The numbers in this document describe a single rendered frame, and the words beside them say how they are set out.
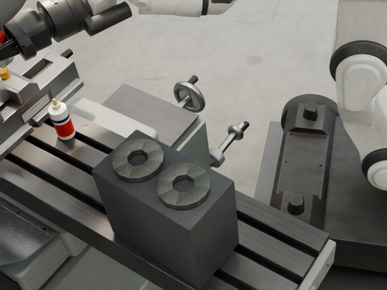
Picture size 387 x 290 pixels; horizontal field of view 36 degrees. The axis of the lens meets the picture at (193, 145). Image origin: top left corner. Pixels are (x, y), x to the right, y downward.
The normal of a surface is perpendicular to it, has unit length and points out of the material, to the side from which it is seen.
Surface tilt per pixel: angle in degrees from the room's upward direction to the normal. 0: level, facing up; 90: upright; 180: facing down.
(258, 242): 0
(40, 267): 90
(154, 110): 0
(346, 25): 90
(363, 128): 90
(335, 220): 0
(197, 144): 90
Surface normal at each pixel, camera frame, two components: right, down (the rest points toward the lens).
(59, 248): 0.82, 0.37
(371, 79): -0.23, 0.74
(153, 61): -0.10, -0.67
